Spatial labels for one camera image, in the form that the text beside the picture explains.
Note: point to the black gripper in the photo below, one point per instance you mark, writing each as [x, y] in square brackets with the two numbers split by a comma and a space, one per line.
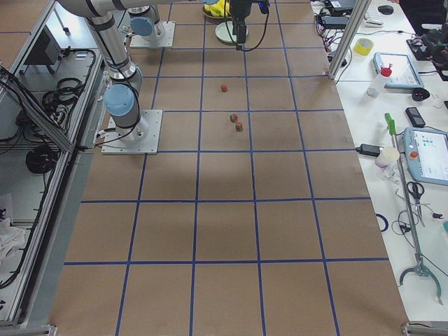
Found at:
[239, 9]

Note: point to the light green plate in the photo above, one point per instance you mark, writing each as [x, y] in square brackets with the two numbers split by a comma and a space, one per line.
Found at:
[224, 32]

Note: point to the yellow banana bunch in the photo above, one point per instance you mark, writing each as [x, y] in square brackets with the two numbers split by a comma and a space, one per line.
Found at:
[220, 9]

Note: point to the yellow tape roll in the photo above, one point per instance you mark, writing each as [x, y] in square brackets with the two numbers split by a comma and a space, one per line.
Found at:
[363, 46]

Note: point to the clear bottle red cap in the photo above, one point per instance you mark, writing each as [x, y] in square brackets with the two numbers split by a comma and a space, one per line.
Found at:
[378, 84]

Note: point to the teach pendant far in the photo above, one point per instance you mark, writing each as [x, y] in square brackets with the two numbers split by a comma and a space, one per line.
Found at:
[404, 76]

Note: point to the teach pendant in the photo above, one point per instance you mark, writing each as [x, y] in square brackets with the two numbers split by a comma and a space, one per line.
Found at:
[404, 76]
[426, 154]

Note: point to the black power adapter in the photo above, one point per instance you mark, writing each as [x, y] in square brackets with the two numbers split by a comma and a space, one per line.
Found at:
[368, 150]

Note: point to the black small bowl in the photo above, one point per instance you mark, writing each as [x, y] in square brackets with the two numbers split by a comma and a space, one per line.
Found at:
[420, 94]

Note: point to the white paper cup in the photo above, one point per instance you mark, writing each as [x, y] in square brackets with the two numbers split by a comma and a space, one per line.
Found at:
[387, 156]

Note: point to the black phone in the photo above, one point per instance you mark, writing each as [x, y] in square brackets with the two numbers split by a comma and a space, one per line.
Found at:
[415, 117]

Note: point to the teach pendant near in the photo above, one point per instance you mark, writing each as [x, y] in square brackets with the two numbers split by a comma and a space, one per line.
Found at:
[426, 154]

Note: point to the blue tape roll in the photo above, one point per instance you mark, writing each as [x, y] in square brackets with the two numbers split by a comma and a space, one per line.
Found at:
[385, 223]

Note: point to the white crumpled cloth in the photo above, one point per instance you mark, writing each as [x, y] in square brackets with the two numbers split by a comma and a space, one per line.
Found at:
[12, 237]

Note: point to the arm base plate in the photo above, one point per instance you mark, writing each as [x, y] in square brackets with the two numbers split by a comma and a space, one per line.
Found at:
[144, 138]
[154, 35]

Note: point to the aluminium frame post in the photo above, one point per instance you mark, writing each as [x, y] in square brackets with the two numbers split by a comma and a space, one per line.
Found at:
[354, 22]

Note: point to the black handled scissors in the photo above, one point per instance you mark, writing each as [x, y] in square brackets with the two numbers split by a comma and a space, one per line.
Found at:
[416, 190]

